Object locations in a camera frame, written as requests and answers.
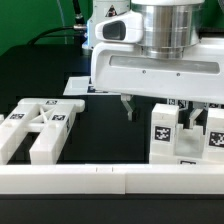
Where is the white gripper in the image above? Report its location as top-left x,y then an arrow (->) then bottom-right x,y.
91,38 -> 224,129

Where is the white chair seat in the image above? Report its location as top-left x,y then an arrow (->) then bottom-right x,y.
149,124 -> 224,165

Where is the white chair back frame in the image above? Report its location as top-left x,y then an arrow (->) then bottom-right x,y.
0,98 -> 85,165

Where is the marker cube left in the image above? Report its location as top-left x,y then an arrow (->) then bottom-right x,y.
167,99 -> 189,110

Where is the marker cube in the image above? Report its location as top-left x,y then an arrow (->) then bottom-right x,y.
209,103 -> 221,108
167,99 -> 189,110

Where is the marker cube right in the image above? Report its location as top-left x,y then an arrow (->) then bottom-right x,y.
209,103 -> 221,108

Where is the white front fence bar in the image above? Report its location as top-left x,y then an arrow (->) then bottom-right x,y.
0,164 -> 224,194

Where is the white part at left edge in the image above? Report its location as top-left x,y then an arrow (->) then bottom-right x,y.
0,114 -> 4,126

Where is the white marker base plate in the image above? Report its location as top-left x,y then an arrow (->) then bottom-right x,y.
63,76 -> 108,96

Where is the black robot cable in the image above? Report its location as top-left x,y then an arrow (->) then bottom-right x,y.
26,0 -> 88,46

